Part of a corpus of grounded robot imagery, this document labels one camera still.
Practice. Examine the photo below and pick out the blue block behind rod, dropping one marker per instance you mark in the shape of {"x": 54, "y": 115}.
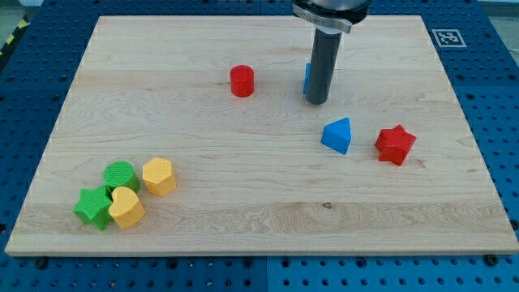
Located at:
{"x": 306, "y": 78}

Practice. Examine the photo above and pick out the white fiducial marker tag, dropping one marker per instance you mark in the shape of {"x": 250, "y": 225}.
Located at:
{"x": 448, "y": 38}

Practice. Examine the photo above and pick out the green star block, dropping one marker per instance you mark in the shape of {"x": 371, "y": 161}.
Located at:
{"x": 92, "y": 207}

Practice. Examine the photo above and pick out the wooden board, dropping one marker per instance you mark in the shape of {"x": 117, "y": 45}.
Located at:
{"x": 252, "y": 177}

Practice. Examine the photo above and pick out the red star block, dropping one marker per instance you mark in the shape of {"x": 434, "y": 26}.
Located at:
{"x": 394, "y": 144}

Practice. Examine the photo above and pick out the red cylinder block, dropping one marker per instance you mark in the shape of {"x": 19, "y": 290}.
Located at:
{"x": 242, "y": 80}

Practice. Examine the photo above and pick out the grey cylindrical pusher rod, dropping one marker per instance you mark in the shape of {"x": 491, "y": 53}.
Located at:
{"x": 323, "y": 59}

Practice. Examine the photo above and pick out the yellow heart block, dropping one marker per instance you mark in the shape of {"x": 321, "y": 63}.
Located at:
{"x": 126, "y": 209}

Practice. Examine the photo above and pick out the green cylinder block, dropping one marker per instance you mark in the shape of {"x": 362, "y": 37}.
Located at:
{"x": 121, "y": 174}

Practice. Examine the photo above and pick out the blue triangle block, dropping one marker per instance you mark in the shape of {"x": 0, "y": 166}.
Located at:
{"x": 337, "y": 136}

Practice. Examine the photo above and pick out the yellow hexagon block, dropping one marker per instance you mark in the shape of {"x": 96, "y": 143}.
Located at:
{"x": 159, "y": 176}

